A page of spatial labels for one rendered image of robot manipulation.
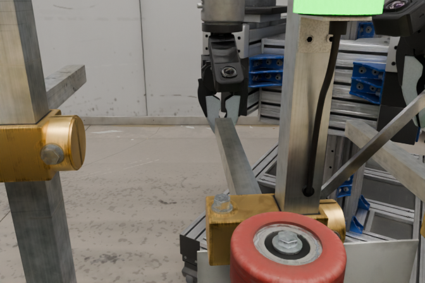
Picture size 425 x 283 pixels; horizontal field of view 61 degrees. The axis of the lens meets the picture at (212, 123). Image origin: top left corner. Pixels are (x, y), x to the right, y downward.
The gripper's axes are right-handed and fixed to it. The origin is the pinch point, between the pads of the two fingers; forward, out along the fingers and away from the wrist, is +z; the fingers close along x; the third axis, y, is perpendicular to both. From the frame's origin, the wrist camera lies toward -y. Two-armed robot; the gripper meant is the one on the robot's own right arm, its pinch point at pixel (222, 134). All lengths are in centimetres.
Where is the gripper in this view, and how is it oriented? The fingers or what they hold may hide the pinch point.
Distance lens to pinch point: 67.3
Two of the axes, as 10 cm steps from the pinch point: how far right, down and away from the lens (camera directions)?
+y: -0.8, -3.5, 9.3
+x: -10.0, 0.3, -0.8
